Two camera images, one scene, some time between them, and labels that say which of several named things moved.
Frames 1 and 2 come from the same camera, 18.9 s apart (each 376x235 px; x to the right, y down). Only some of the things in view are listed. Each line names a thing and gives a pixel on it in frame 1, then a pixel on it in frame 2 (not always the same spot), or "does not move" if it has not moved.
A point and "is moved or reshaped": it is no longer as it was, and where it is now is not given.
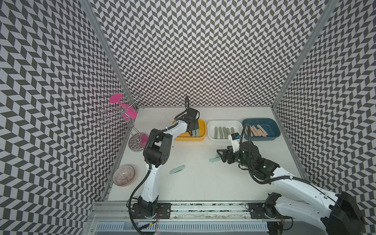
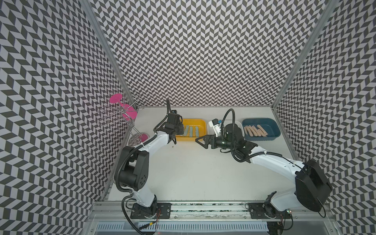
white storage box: [220, 129] does not move
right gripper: [229, 151] to [207, 141]
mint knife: [212, 160] is moved or reshaped
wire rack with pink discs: [124, 113] does not move
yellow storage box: [186, 136] does not move
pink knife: [260, 127] does not move
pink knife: [262, 134] to [256, 130]
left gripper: [196, 124] to [181, 126]
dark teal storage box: [262, 129] does not move
